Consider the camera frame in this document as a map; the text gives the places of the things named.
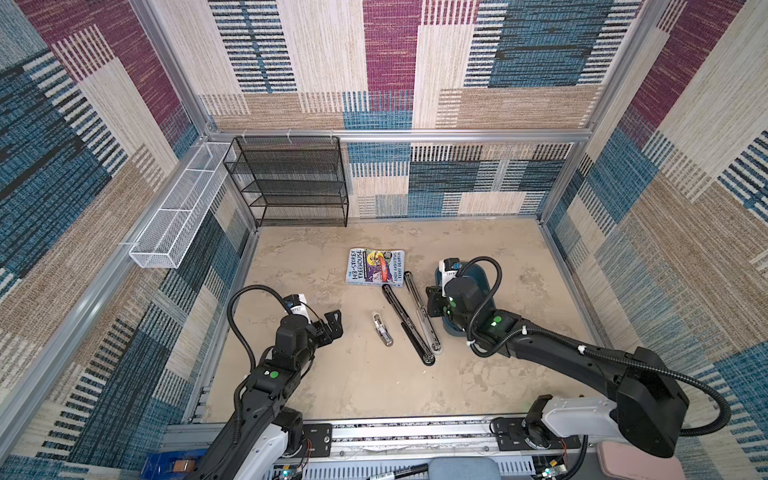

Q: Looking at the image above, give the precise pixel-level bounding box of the teal plastic tray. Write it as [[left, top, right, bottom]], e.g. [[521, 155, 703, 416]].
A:
[[435, 258, 492, 337]]

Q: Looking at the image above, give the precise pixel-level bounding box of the small white mini stapler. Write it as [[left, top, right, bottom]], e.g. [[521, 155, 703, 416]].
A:
[[372, 311, 394, 347]]

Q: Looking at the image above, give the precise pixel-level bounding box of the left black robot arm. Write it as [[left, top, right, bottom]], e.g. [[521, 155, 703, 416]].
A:
[[186, 284, 343, 479]]

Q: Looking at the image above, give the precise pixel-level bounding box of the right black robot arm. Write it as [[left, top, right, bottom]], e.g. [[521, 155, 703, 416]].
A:
[[427, 256, 732, 458]]

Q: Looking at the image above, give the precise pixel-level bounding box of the treehouse paperback book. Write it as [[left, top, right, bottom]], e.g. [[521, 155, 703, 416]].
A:
[[346, 248, 405, 287]]

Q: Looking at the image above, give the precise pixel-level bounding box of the grey blue chair back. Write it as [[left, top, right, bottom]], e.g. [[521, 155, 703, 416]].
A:
[[428, 457, 501, 480]]

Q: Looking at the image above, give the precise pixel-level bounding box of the blue box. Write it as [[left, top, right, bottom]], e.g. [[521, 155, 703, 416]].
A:
[[140, 449, 206, 480]]

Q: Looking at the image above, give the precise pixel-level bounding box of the pink case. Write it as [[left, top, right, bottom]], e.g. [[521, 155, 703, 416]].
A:
[[596, 441, 686, 480]]

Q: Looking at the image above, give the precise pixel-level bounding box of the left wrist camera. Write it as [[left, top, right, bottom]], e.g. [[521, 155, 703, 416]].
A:
[[283, 294, 311, 318]]

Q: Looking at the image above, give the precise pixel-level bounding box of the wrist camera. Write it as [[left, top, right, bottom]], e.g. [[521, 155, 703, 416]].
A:
[[283, 294, 311, 318], [436, 258, 462, 288]]

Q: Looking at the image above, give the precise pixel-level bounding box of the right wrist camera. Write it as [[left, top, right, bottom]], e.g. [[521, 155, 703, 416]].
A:
[[436, 258, 462, 288]]

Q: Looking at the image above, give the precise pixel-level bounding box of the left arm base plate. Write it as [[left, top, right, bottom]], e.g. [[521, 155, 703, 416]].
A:
[[295, 423, 333, 460]]

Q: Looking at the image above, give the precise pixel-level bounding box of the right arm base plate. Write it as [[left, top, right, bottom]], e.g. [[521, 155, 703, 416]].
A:
[[489, 417, 582, 451]]

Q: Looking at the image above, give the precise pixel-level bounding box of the black wire mesh shelf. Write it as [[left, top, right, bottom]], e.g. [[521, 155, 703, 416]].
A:
[[223, 136, 349, 227]]

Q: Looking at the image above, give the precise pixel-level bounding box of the white wire mesh basket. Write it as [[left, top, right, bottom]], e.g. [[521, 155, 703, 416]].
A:
[[129, 142, 229, 269]]

